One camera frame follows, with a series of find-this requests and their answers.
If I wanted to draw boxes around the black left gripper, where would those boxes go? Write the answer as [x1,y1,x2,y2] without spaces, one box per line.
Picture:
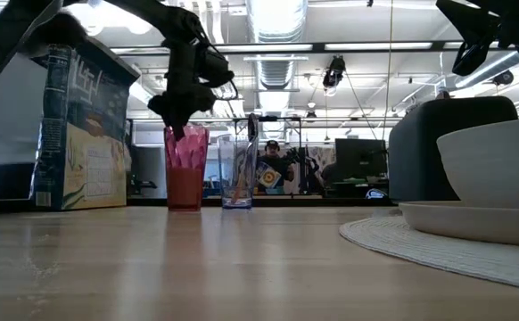
[147,25,237,142]

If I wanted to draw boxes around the dark spoon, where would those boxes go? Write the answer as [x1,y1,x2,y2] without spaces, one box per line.
[234,112,260,202]

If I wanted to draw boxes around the red faceted tumbler with juice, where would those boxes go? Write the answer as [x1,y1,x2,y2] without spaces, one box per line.
[163,124,210,212]

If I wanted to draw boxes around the clear bluish tumbler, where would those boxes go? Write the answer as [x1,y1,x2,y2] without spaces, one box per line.
[216,133,260,211]

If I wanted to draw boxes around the blue cereal box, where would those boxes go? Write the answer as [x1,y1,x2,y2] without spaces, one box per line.
[31,37,141,212]

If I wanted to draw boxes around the white ceramic bowl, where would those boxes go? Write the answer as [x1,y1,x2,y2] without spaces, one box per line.
[435,117,519,211]

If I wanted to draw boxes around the beige shallow plate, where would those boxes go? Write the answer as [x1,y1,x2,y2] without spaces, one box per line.
[398,200,519,249]

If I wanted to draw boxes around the white round woven placemat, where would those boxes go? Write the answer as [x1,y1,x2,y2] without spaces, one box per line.
[338,215,519,293]

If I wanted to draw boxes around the black ceiling spotlight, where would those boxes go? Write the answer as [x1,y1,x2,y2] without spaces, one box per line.
[492,70,515,86]
[322,54,347,97]

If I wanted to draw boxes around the person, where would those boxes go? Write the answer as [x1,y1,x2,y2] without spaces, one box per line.
[254,139,297,196]

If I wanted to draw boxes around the black two-slot toaster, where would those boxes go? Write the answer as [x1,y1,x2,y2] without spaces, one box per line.
[388,95,519,204]

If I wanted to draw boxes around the black computer monitor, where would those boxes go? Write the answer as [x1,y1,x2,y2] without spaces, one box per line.
[334,137,389,180]

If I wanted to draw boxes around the silver ventilation duct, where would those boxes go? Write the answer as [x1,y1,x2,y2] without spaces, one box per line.
[245,0,309,91]

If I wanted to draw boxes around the black aluminium table frame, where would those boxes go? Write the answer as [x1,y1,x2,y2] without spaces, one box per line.
[0,195,395,216]

